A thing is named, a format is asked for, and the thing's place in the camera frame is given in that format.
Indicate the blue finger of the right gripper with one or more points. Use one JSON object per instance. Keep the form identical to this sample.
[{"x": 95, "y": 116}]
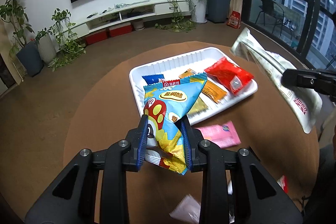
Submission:
[{"x": 320, "y": 80}]

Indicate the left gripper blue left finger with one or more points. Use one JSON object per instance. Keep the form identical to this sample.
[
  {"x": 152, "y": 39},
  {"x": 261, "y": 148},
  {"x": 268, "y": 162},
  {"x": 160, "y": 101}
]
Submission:
[{"x": 142, "y": 141}]

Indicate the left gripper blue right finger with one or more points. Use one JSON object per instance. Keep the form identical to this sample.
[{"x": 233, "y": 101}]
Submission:
[{"x": 187, "y": 133}]

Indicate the large white snack bag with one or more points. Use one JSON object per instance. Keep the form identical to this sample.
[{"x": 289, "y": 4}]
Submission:
[{"x": 305, "y": 103}]

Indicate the pink snack packet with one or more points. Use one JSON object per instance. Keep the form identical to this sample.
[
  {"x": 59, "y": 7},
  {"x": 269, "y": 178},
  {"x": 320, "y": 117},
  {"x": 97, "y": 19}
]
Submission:
[{"x": 224, "y": 136}]

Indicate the gold foil snack pack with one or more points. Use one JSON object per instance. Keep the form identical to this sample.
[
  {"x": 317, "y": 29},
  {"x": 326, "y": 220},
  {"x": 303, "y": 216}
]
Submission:
[{"x": 198, "y": 107}]

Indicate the light blue mushroom chips bag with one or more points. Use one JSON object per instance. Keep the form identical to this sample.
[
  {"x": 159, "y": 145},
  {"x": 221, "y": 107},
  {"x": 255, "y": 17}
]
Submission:
[{"x": 165, "y": 104}]

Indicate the orange snack packet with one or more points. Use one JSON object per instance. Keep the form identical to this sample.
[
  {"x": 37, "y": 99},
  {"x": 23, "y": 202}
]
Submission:
[{"x": 210, "y": 89}]

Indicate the white snack packet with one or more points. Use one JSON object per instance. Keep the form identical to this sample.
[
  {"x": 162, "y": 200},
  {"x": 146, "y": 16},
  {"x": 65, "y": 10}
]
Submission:
[{"x": 188, "y": 210}]

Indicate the small blue snack packet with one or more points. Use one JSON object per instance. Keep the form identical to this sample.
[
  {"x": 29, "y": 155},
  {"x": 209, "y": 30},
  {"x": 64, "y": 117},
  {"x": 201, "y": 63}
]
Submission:
[{"x": 153, "y": 79}]

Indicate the red snack bag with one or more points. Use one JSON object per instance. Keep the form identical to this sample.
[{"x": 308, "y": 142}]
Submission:
[{"x": 231, "y": 76}]

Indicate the red white candy packet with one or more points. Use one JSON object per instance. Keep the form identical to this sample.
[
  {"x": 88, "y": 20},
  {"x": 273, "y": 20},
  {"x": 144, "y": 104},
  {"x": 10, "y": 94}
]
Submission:
[{"x": 283, "y": 183}]

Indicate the black balcony chair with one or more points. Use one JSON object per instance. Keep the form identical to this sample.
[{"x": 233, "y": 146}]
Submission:
[{"x": 274, "y": 10}]

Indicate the red box on floor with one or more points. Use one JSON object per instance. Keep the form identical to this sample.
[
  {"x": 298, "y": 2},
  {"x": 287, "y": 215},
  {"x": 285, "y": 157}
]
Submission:
[{"x": 234, "y": 20}]

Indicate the red storage box left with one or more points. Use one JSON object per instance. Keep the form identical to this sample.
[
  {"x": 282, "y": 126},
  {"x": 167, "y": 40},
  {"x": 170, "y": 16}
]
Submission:
[{"x": 96, "y": 37}]

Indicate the red storage box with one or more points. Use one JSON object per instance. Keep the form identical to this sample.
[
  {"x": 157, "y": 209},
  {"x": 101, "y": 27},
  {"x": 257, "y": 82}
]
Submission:
[
  {"x": 96, "y": 37},
  {"x": 120, "y": 29}
]

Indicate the red storage box right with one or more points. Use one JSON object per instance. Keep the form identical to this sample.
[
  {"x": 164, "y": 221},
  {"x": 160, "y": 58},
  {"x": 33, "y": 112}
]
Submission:
[{"x": 120, "y": 29}]

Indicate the small white pot under cabinet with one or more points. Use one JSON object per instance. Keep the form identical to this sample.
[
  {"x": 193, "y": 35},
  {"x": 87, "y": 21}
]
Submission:
[{"x": 138, "y": 24}]

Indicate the trailing plant white pot left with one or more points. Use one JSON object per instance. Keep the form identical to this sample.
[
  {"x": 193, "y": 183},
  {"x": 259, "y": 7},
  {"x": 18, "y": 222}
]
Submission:
[{"x": 70, "y": 46}]

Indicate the trailing plant white pot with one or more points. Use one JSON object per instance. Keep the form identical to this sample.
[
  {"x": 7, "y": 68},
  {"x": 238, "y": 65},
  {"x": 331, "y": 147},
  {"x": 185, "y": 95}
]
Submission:
[
  {"x": 179, "y": 22},
  {"x": 70, "y": 46}
]

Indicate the white tv cabinet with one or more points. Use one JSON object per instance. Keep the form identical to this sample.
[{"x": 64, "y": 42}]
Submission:
[{"x": 144, "y": 10}]

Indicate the trailing plant white pot right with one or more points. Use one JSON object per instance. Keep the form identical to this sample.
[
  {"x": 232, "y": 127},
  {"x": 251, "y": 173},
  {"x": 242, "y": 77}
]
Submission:
[{"x": 179, "y": 22}]

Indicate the tall plant dark pot left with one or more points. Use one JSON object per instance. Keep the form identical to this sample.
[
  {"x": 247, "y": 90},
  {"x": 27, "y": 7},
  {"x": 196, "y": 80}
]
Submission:
[{"x": 23, "y": 51}]

